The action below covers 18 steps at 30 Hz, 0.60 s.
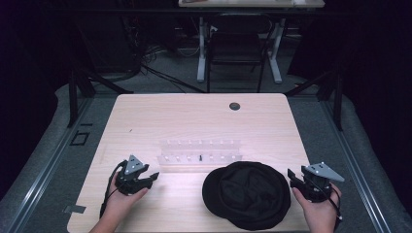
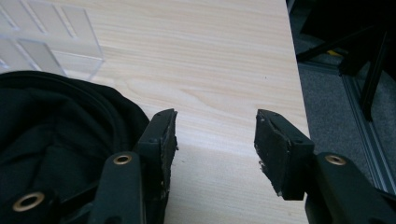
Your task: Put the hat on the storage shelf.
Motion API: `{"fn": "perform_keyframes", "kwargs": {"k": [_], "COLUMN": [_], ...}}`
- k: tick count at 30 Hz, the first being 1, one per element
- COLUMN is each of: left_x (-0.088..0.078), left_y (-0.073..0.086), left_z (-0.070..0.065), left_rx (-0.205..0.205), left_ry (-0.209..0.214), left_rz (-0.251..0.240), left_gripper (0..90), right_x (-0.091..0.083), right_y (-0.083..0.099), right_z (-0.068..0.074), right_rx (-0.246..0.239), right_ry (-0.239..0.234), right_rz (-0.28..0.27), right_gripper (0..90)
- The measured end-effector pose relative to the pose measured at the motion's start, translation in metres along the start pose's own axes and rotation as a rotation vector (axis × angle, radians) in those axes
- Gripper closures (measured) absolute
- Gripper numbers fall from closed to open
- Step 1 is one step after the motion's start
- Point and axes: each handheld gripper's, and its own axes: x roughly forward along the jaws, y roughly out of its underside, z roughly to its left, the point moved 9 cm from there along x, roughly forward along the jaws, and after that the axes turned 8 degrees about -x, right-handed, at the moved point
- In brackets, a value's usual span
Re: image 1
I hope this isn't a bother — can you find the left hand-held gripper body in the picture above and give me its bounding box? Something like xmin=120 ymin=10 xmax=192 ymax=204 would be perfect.
xmin=114 ymin=154 xmax=154 ymax=196

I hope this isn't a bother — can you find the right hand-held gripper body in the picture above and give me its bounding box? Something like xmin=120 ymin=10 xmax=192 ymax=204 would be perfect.
xmin=298 ymin=161 xmax=345 ymax=204

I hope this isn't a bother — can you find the black hat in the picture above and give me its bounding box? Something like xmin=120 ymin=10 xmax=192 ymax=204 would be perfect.
xmin=201 ymin=160 xmax=292 ymax=232

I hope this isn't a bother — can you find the person's left hand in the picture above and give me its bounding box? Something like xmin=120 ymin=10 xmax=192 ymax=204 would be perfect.
xmin=106 ymin=175 xmax=151 ymax=218

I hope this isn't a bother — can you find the person's right hand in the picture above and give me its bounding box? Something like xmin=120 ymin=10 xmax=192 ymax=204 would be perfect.
xmin=292 ymin=183 xmax=342 ymax=228

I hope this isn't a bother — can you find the clear acrylic rack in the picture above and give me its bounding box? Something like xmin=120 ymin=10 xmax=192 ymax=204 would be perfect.
xmin=156 ymin=138 xmax=244 ymax=170

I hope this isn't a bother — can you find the grey tape strip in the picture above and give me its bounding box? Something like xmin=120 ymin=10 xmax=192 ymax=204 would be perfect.
xmin=62 ymin=204 xmax=87 ymax=215

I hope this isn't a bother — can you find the black tape rectangle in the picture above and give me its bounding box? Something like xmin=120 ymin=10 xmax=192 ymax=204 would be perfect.
xmin=69 ymin=130 xmax=90 ymax=147

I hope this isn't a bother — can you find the black metal stand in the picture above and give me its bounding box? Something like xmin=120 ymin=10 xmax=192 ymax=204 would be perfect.
xmin=284 ymin=68 xmax=344 ymax=132
xmin=66 ymin=66 xmax=134 ymax=128

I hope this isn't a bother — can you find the black chair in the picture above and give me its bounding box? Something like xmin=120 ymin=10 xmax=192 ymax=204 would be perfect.
xmin=205 ymin=14 xmax=274 ymax=94

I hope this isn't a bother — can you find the white-legged desk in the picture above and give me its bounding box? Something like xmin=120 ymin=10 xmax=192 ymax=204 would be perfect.
xmin=177 ymin=0 xmax=326 ymax=84

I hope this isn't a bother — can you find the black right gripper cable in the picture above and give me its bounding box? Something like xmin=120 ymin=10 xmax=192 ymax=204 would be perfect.
xmin=327 ymin=184 xmax=344 ymax=231

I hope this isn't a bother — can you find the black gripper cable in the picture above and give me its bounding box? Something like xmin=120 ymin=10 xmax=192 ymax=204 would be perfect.
xmin=327 ymin=184 xmax=344 ymax=231
xmin=99 ymin=159 xmax=128 ymax=218

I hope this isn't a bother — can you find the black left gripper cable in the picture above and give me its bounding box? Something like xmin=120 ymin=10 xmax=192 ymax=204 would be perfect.
xmin=99 ymin=159 xmax=128 ymax=218

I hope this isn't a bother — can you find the aluminium floor rail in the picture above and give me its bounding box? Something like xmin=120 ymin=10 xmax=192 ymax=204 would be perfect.
xmin=5 ymin=96 xmax=95 ymax=233
xmin=320 ymin=98 xmax=395 ymax=233

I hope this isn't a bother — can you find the bundle of black floor cables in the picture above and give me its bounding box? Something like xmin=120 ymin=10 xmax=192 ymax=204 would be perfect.
xmin=138 ymin=43 xmax=207 ymax=94

